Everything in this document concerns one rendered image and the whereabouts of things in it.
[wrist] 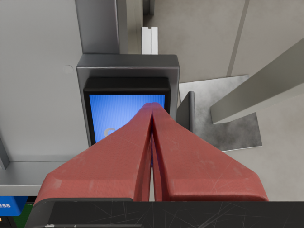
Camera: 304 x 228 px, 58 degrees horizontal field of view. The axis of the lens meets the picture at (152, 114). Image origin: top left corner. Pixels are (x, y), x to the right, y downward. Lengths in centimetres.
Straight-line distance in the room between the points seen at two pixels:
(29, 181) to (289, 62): 39
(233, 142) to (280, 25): 46
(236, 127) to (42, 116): 83
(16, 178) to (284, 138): 92
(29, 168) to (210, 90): 81
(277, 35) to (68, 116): 99
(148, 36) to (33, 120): 51
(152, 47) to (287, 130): 59
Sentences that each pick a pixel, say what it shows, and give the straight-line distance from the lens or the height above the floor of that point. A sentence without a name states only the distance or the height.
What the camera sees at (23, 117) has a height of 75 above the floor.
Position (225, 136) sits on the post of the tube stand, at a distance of 96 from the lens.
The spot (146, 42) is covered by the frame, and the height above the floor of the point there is 32.
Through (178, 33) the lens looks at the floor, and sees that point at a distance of 103.
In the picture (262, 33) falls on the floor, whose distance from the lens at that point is 110.
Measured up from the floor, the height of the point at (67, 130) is 74.
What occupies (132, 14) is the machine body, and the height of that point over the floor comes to 38.
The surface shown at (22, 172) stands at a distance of 22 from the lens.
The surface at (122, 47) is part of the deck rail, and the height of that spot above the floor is 78.
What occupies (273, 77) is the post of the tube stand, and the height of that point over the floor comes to 47.
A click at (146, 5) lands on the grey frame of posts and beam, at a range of 99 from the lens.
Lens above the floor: 93
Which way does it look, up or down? 82 degrees down
